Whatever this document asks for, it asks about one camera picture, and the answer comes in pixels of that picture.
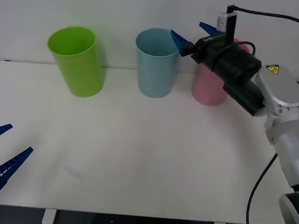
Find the silver and black right arm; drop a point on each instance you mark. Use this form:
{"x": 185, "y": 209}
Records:
{"x": 279, "y": 87}

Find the pale blue plastic bin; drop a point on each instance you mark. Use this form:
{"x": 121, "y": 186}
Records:
{"x": 155, "y": 76}

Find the pink plastic bin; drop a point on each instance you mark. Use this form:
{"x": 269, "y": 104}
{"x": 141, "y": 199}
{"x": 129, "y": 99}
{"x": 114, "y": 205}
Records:
{"x": 207, "y": 88}

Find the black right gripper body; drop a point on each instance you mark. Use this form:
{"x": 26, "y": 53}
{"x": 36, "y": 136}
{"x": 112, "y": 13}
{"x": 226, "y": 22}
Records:
{"x": 207, "y": 50}

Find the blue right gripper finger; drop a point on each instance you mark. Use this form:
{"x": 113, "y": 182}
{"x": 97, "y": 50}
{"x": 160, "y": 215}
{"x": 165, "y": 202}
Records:
{"x": 180, "y": 42}
{"x": 208, "y": 28}

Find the green plastic bin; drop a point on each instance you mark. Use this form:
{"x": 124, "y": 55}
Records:
{"x": 80, "y": 74}

